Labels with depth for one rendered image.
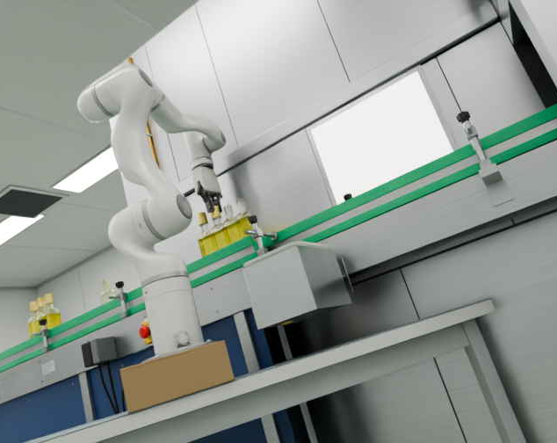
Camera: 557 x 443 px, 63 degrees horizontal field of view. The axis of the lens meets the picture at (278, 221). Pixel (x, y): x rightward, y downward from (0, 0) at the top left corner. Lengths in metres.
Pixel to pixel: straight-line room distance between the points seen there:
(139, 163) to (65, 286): 6.41
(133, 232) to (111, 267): 5.60
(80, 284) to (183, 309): 6.22
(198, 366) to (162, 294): 0.20
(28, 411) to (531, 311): 1.88
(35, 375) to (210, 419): 1.14
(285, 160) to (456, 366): 0.87
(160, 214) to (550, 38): 0.96
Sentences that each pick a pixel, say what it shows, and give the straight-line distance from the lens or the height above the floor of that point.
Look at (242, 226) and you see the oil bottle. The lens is 1.54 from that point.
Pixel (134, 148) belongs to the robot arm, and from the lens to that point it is 1.29.
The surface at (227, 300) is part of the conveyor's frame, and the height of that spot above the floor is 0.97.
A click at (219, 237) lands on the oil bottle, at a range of 1.59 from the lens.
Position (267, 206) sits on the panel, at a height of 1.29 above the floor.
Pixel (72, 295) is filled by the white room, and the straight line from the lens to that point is 7.47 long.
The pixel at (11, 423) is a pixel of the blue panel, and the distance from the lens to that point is 2.33.
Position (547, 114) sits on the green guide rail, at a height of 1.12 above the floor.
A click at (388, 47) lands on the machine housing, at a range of 1.68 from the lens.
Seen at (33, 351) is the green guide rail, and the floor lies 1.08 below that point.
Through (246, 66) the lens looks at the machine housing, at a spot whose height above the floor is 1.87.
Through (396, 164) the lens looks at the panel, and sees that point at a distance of 1.50.
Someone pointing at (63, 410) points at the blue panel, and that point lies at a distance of 2.04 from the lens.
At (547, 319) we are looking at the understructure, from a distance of 1.45.
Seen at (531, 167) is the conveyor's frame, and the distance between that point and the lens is 1.26.
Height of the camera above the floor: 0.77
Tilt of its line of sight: 16 degrees up
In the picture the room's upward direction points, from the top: 17 degrees counter-clockwise
